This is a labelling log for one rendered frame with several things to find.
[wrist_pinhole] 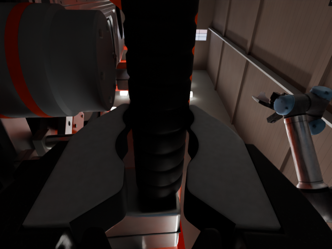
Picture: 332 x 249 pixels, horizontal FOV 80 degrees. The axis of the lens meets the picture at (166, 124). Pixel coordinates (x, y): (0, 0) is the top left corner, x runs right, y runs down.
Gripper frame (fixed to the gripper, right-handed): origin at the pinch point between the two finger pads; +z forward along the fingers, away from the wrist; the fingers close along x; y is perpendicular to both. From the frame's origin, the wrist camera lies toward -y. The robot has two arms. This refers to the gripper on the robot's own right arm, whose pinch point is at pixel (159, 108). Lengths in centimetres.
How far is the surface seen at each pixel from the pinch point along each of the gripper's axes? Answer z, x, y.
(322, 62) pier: 445, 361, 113
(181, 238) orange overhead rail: 127, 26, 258
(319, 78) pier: 432, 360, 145
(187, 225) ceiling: 328, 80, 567
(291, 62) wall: 578, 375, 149
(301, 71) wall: 520, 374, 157
